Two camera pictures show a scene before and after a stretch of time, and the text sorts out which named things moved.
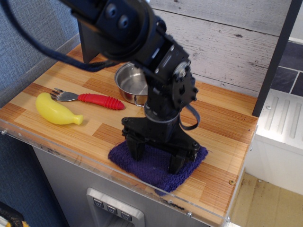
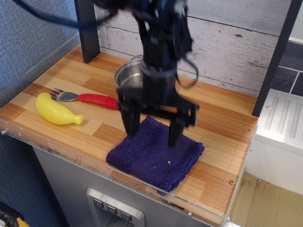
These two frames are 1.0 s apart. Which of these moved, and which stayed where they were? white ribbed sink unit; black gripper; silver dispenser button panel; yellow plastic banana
Moved: black gripper
Stayed: silver dispenser button panel; white ribbed sink unit; yellow plastic banana
